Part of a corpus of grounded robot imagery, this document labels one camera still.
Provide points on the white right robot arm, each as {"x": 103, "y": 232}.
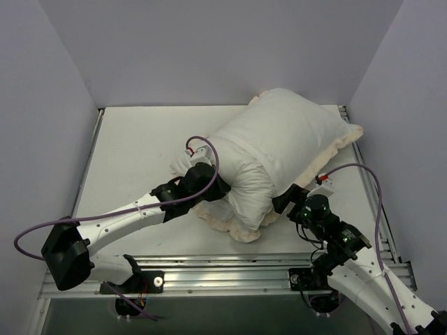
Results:
{"x": 349, "y": 264}

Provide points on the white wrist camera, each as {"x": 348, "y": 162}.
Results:
{"x": 202, "y": 154}
{"x": 324, "y": 186}

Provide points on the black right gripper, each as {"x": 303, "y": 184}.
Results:
{"x": 288, "y": 198}

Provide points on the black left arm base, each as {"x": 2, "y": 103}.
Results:
{"x": 132, "y": 294}

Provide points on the grey and cream pillowcase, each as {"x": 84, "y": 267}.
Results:
{"x": 292, "y": 137}

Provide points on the white pillow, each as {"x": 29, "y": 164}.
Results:
{"x": 251, "y": 189}

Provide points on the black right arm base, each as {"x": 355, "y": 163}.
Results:
{"x": 315, "y": 292}

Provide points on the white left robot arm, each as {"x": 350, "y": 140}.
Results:
{"x": 73, "y": 249}

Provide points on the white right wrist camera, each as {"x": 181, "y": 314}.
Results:
{"x": 324, "y": 186}

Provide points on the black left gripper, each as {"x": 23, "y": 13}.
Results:
{"x": 216, "y": 188}

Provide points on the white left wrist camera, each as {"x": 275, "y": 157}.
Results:
{"x": 202, "y": 154}

